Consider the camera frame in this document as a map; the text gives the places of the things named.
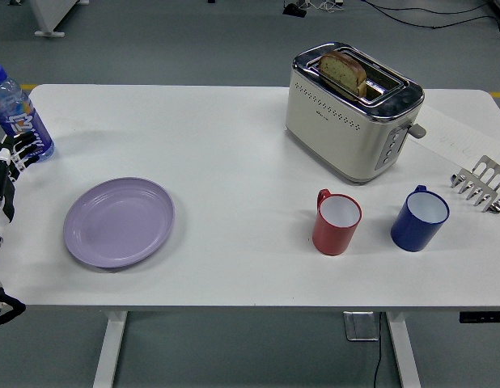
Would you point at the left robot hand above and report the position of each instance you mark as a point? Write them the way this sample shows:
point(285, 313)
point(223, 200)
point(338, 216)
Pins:
point(7, 202)

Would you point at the purple plate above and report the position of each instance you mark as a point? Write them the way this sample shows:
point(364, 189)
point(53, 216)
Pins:
point(118, 222)

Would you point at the blue-capped drink bottle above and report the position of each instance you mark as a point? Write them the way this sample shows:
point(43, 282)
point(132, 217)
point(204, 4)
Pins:
point(11, 101)

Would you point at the white table leg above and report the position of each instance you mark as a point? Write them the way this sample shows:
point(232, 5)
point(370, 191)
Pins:
point(403, 351)
point(110, 351)

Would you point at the white furniture base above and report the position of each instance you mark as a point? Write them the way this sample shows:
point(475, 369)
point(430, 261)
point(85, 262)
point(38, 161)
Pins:
point(47, 18)

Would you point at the red mug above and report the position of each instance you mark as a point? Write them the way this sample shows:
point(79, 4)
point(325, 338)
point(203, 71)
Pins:
point(329, 238)

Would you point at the cream steel toaster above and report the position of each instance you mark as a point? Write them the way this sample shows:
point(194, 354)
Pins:
point(335, 133)

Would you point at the black floor device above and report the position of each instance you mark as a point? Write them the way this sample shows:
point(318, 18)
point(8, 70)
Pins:
point(294, 10)

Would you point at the bread slice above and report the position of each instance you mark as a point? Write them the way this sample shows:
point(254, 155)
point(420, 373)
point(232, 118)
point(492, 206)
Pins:
point(341, 70)

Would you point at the grey control box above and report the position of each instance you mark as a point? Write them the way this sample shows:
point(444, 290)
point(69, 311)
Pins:
point(360, 326)

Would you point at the blue mug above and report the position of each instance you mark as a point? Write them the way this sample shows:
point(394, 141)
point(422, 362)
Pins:
point(412, 234)

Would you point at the white paper sheet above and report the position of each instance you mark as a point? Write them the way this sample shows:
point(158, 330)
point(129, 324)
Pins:
point(456, 129)

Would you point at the metal toast rack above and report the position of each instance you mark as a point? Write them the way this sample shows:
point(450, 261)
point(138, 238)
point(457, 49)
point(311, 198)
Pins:
point(486, 184)

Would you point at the black table control panel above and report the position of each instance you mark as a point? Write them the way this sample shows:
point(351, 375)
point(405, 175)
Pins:
point(484, 317)

